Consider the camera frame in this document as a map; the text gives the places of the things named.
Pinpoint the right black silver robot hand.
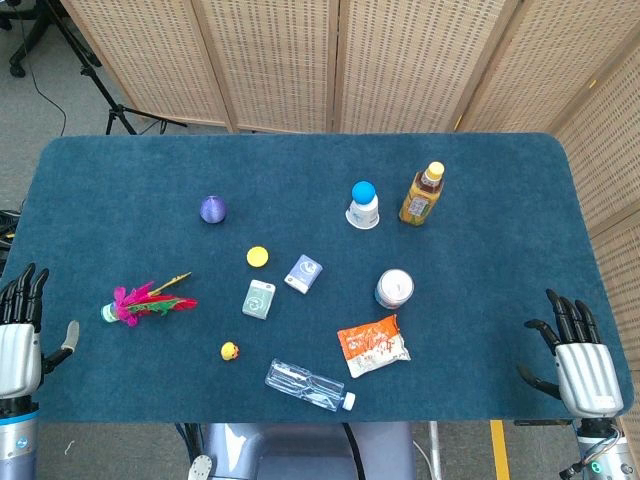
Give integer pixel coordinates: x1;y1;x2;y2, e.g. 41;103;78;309
516;288;625;419

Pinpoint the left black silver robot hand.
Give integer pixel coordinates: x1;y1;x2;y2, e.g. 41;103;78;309
0;263;80;401

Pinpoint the colourful feather shuttlecock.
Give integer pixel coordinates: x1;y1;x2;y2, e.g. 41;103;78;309
101;271;199;328

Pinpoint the metal table leg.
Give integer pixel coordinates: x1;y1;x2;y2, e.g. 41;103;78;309
427;421;445;480

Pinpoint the white lidded plastic jar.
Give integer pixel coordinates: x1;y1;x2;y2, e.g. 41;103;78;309
374;268;416;310

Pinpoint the orange white snack bag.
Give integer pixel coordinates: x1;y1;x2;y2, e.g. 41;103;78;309
336;314;412;379

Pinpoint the yellow corn tea bottle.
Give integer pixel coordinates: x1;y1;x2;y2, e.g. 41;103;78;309
398;161;446;227

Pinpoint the purple egg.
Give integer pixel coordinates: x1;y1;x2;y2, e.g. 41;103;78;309
199;195;231;224

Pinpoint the green tissue pack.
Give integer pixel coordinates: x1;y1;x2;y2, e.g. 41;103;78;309
241;279;277;320

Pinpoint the white paper cup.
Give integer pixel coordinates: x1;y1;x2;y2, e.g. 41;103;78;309
344;196;381;230

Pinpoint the black tripod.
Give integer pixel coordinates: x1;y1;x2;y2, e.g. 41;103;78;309
43;0;189;136

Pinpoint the clear plastic water bottle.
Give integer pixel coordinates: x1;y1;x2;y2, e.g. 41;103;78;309
264;358;357;413

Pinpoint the blue ball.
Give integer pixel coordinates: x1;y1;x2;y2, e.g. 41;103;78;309
351;180;376;206

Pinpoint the purple tissue pack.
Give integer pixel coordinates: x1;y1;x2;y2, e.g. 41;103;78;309
283;254;323;295

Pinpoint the grey robot torso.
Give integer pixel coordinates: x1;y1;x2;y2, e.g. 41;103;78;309
187;422;417;480

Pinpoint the black office chair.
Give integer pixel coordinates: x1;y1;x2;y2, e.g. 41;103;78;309
0;0;57;79

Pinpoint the blue table cloth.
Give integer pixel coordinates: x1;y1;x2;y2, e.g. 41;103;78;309
0;132;635;424

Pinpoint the cable bundle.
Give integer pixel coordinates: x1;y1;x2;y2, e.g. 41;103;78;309
0;198;25;254

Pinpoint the black floor cable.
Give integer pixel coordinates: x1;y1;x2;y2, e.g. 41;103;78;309
23;47;68;137

